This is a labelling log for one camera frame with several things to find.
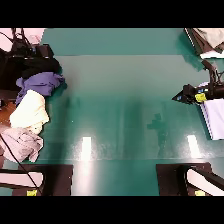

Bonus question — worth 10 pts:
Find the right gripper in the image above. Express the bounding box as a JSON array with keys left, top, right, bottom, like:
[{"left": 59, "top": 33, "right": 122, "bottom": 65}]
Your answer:
[{"left": 181, "top": 83, "right": 205, "bottom": 105}]

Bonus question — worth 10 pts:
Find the pale lilac garment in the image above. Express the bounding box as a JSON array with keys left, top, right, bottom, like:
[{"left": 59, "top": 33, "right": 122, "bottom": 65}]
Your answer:
[{"left": 199, "top": 97, "right": 224, "bottom": 141}]

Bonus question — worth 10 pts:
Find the white garment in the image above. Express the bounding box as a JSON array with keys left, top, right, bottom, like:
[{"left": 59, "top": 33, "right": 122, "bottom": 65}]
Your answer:
[{"left": 199, "top": 49, "right": 224, "bottom": 61}]

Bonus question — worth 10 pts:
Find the beige garment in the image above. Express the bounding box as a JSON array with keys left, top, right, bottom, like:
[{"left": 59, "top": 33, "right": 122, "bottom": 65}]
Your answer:
[{"left": 195, "top": 28, "right": 224, "bottom": 50}]

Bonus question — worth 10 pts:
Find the purple garment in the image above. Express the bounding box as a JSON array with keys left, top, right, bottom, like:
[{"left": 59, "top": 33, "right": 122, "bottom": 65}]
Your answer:
[{"left": 15, "top": 71, "right": 66, "bottom": 106}]

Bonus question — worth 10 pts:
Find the cream garment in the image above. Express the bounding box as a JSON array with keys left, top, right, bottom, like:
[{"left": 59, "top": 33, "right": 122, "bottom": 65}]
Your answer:
[{"left": 8, "top": 89, "right": 51, "bottom": 135}]

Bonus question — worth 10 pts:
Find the pale pink garment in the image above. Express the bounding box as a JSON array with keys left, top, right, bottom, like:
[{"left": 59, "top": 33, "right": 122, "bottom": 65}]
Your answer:
[{"left": 0, "top": 28, "right": 46, "bottom": 53}]

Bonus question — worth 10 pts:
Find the light grey garment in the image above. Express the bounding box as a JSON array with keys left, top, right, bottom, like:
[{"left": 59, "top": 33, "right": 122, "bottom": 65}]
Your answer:
[{"left": 0, "top": 127, "right": 45, "bottom": 164}]

